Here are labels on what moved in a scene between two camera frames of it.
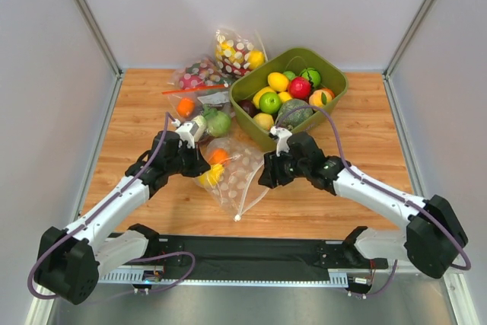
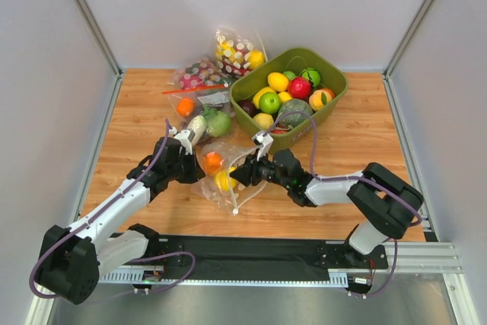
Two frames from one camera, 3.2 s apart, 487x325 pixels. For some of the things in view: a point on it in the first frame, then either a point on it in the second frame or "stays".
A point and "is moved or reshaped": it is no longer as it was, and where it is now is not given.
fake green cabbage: [218, 123] stays
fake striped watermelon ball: [312, 74] stays
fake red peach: [300, 87] stays
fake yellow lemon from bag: [278, 81] stays
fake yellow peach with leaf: [320, 98] stays
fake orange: [218, 157] is moved or reshaped
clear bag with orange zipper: [210, 103] stays
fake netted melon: [293, 111] stays
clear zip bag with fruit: [230, 160] is moved or reshaped
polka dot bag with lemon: [236, 54] stays
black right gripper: [275, 171] to [250, 170]
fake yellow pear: [213, 176] to [224, 180]
